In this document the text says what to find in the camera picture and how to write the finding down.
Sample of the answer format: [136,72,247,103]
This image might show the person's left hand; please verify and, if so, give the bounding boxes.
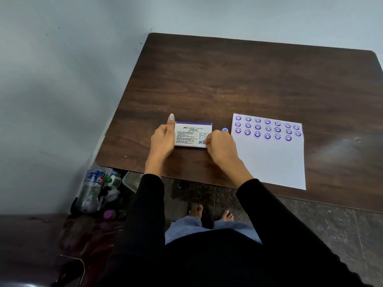
[150,114,176,166]

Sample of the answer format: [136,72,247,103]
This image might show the person's right hand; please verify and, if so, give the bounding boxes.
[205,127,243,171]

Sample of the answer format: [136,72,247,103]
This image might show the white stamp pad box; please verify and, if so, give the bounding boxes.
[174,121,213,148]

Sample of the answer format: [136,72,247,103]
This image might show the person's left forearm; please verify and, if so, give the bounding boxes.
[120,161,166,257]

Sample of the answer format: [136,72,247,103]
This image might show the person's right forearm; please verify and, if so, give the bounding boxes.
[230,160,333,260]

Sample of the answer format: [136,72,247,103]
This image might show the white paper with purple smileys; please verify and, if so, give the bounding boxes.
[231,113,307,191]

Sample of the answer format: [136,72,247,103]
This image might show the person's left foot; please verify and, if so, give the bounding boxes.
[189,204,204,219]

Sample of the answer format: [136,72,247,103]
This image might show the clear plastic container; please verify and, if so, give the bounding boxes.
[122,171,143,193]

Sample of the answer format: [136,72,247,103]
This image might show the blue jeans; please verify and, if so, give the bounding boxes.
[164,215,263,246]

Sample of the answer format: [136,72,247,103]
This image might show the white bottle with green cap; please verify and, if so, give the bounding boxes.
[107,174,122,189]

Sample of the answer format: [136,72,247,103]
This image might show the black top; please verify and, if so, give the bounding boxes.
[97,228,373,287]

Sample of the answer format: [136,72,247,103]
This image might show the black bag of bottles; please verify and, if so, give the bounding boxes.
[70,167,133,221]

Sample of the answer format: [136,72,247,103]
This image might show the clear plastic water bottle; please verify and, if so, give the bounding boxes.
[77,167,106,214]

